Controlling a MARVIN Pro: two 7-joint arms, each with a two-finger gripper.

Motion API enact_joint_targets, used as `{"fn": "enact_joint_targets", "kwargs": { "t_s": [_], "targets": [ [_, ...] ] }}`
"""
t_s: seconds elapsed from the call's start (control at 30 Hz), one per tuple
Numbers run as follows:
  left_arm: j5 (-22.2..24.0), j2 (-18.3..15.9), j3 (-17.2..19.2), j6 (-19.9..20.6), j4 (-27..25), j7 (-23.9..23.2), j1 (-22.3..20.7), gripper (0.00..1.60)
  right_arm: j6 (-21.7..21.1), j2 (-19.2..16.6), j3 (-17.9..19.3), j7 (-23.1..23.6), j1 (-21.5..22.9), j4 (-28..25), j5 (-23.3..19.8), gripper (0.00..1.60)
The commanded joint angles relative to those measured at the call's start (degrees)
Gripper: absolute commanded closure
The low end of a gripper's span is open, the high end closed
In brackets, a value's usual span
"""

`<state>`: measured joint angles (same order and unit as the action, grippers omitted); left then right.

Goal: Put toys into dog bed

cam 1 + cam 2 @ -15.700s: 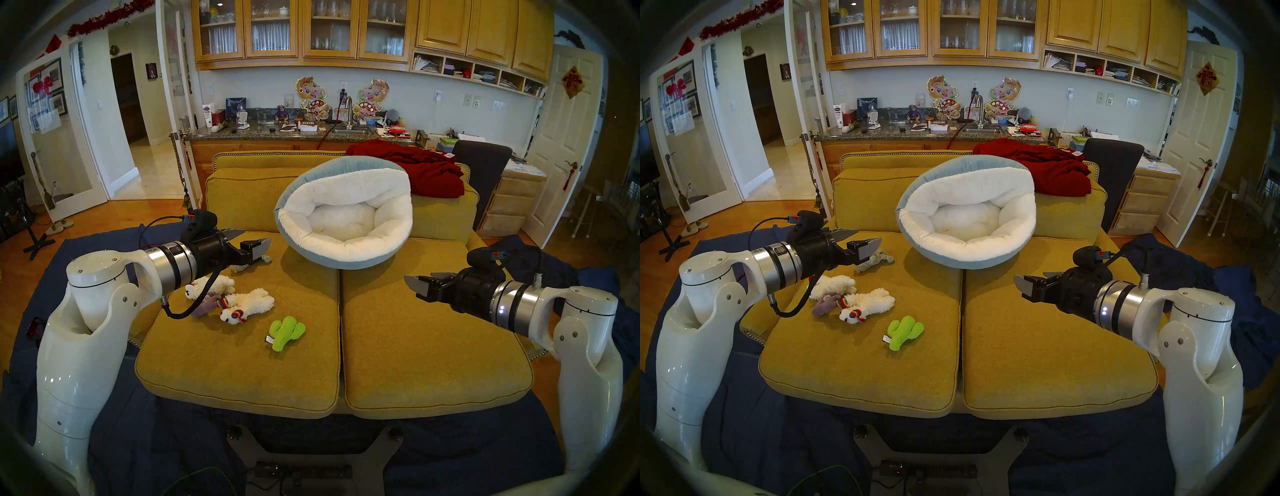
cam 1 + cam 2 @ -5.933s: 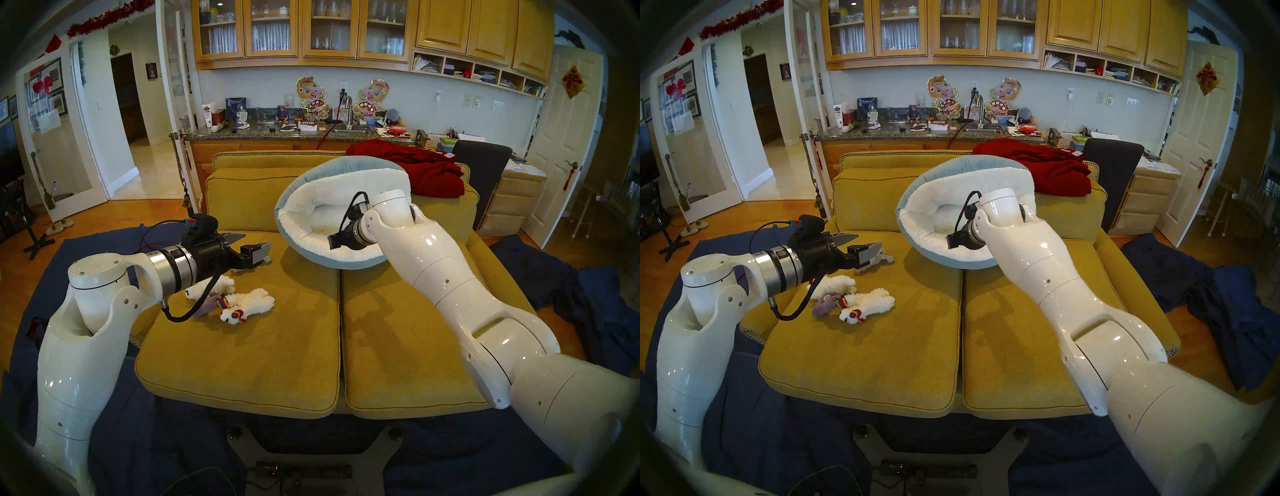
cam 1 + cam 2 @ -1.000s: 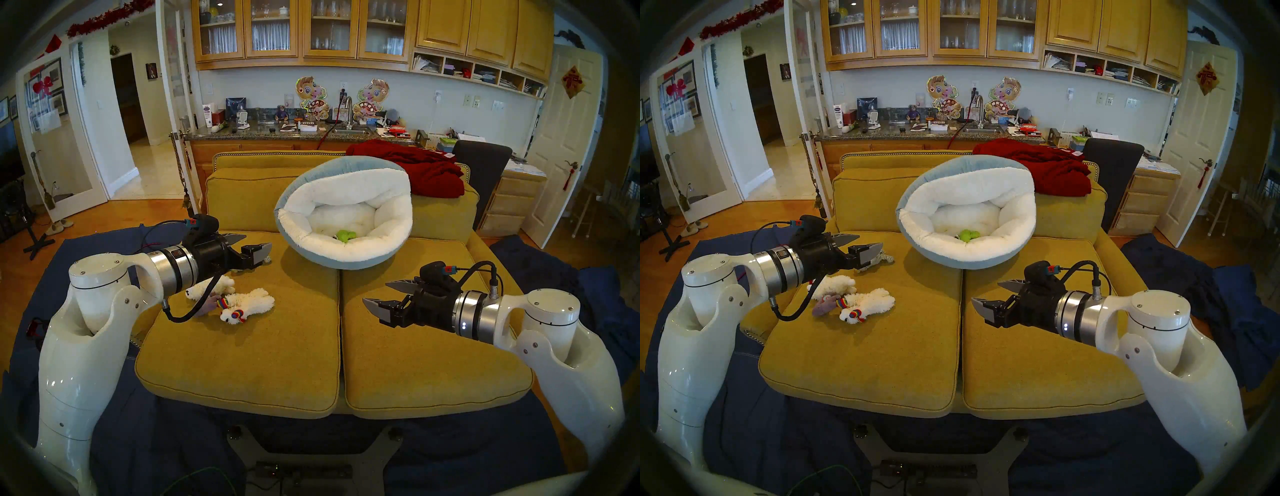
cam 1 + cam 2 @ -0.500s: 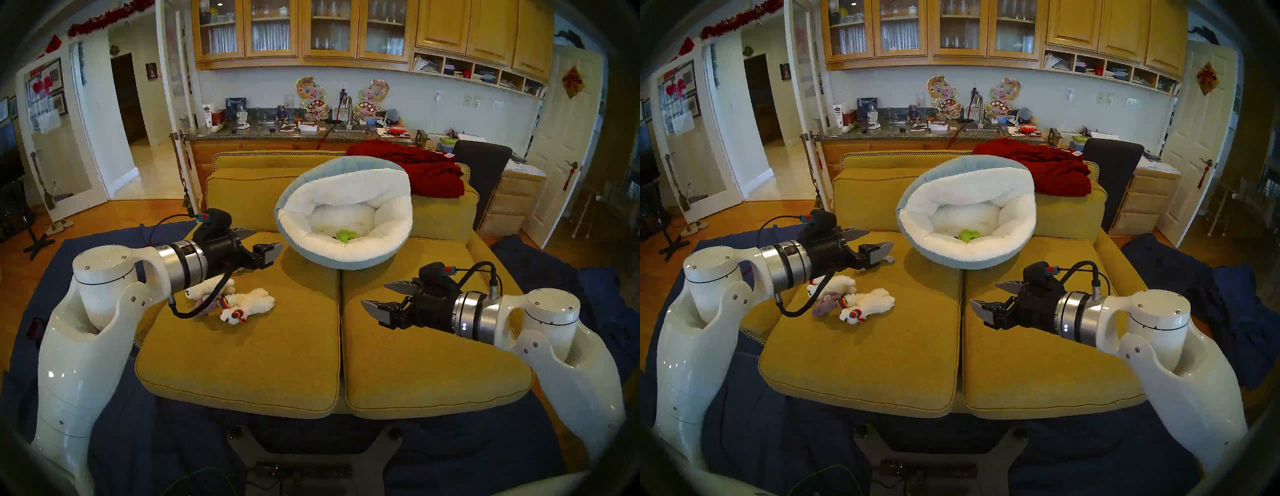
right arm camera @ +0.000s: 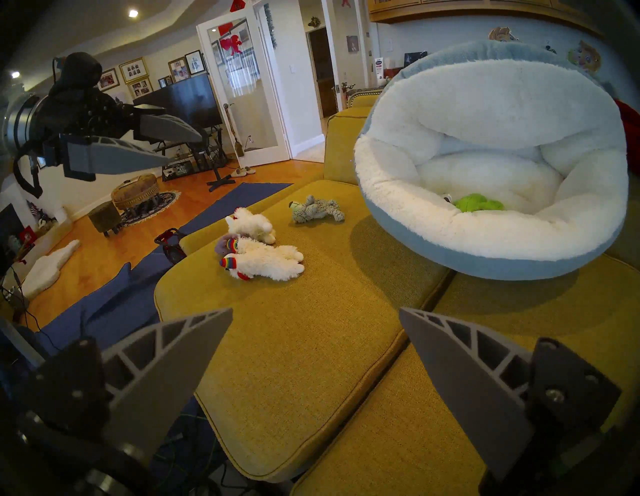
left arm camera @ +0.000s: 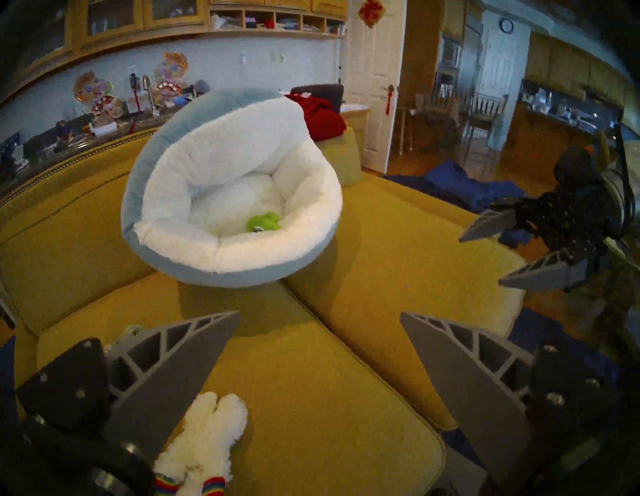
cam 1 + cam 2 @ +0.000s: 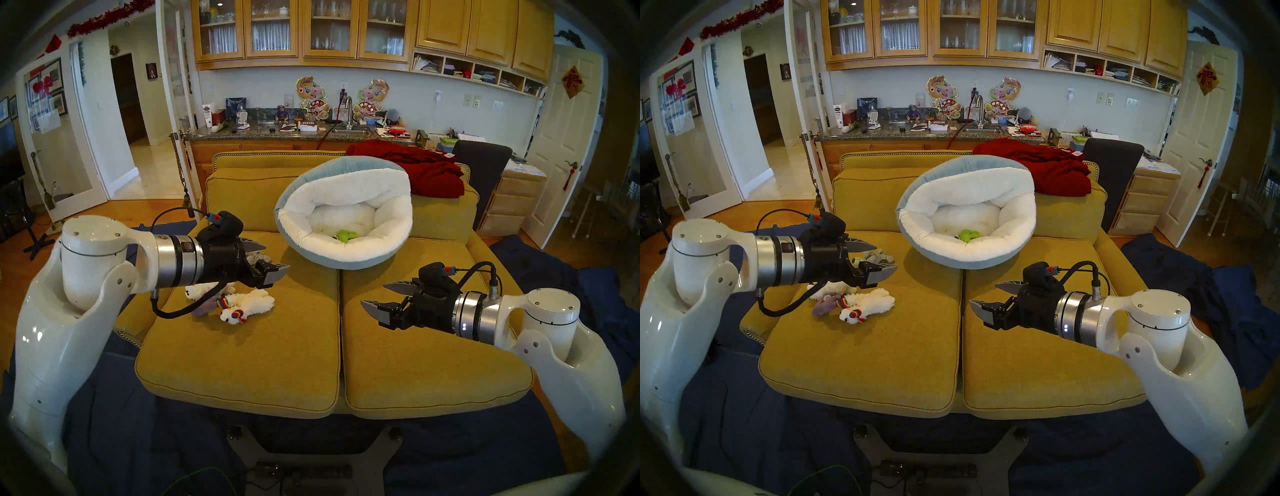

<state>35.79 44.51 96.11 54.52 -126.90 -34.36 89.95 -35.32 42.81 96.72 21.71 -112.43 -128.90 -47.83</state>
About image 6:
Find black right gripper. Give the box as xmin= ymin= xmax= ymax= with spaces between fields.
xmin=459 ymin=185 xmax=621 ymax=292

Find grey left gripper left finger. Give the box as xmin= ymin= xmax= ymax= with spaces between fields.
xmin=17 ymin=311 xmax=241 ymax=461

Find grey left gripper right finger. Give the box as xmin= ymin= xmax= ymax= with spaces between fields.
xmin=400 ymin=312 xmax=621 ymax=481

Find white llama plush rainbow trim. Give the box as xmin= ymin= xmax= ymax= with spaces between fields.
xmin=152 ymin=391 xmax=249 ymax=496

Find green cactus plush toy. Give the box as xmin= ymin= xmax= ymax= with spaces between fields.
xmin=246 ymin=211 xmax=282 ymax=233

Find blue white plush dog bed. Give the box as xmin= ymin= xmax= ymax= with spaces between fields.
xmin=120 ymin=87 xmax=344 ymax=288

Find yellow fabric sofa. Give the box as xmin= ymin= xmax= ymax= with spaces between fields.
xmin=0 ymin=125 xmax=528 ymax=496

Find wooden drawer cabinet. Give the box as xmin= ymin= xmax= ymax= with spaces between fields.
xmin=340 ymin=104 xmax=372 ymax=151

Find white panel door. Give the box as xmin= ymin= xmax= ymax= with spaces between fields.
xmin=341 ymin=0 xmax=407 ymax=174

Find red blanket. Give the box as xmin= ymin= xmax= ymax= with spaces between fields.
xmin=285 ymin=92 xmax=347 ymax=142

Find dark office chair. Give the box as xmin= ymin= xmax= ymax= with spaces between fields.
xmin=290 ymin=83 xmax=345 ymax=113

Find granite kitchen counter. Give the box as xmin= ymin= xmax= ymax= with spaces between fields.
xmin=0 ymin=100 xmax=201 ymax=201

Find red diamond door ornament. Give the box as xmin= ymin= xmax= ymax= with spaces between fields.
xmin=357 ymin=0 xmax=386 ymax=29

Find cartoon child paper decoration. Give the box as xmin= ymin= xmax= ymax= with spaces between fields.
xmin=152 ymin=51 xmax=190 ymax=103
xmin=73 ymin=70 xmax=126 ymax=126

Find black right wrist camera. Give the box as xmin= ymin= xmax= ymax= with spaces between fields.
xmin=554 ymin=145 xmax=601 ymax=188

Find wooden wall cabinets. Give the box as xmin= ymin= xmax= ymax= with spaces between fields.
xmin=15 ymin=0 xmax=349 ymax=91

